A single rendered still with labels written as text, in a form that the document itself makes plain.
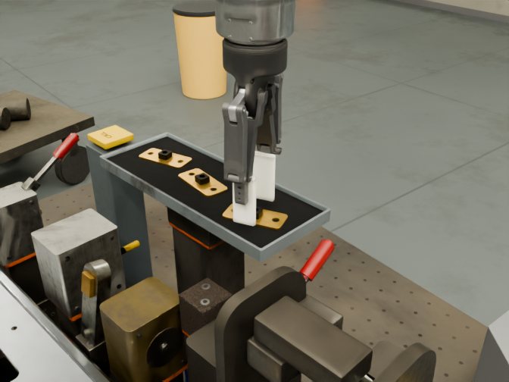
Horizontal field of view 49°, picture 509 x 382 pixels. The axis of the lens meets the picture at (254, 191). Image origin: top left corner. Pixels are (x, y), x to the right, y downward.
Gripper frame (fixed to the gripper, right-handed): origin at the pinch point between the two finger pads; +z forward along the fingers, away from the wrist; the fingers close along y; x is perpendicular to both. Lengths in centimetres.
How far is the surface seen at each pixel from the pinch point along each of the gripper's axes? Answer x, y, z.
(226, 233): -1.8, 5.2, 3.9
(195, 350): 0.0, 17.8, 12.1
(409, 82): -30, -415, 120
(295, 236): 6.5, 1.7, 4.4
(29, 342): -25.9, 18.6, 20.2
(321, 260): 10.6, 3.4, 5.9
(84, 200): -79, -56, 50
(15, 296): -34.5, 12.1, 19.9
